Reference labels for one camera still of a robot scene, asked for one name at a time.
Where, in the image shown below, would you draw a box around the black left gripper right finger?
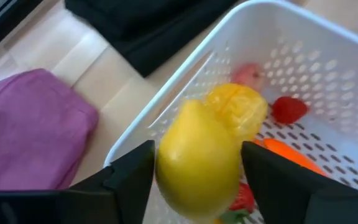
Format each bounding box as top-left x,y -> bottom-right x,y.
241,141 -> 358,224

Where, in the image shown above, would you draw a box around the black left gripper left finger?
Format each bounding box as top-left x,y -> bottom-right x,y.
0,139 -> 157,224

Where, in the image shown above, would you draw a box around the red toy strawberry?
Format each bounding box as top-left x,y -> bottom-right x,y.
218,182 -> 257,224

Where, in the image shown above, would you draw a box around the large orange toy carrot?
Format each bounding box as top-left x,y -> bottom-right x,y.
252,138 -> 329,178

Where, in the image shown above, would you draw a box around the red toy raspberry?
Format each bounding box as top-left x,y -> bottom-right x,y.
271,96 -> 310,125

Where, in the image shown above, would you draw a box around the yellow toy lemon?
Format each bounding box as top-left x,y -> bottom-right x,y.
155,99 -> 245,222

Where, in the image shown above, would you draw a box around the orange pink toy peach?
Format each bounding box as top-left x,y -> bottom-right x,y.
230,63 -> 265,93

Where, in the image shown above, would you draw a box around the purple cloth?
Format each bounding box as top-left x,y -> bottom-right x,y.
0,68 -> 100,191

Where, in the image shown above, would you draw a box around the yellow toy bell pepper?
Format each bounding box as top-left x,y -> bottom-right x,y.
204,83 -> 269,144

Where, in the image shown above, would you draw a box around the white perforated plastic basket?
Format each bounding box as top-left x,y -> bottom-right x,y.
103,0 -> 358,224

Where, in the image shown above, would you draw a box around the black folded cloth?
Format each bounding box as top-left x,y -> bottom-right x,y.
64,0 -> 239,78

